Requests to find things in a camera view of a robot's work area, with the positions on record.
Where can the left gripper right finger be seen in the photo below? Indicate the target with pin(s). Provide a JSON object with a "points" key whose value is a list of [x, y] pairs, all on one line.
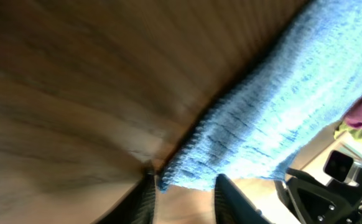
{"points": [[231, 206]]}

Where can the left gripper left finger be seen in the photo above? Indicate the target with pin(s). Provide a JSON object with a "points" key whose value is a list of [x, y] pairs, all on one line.
{"points": [[137, 206]]}

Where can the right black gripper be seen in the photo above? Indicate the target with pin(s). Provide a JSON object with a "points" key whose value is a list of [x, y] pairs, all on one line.
{"points": [[312, 202]]}

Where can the blue microfiber cloth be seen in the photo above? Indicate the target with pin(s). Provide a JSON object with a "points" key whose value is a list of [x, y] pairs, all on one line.
{"points": [[310, 79]]}

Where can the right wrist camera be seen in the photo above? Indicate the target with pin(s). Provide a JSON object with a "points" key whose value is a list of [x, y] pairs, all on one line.
{"points": [[341, 167]]}

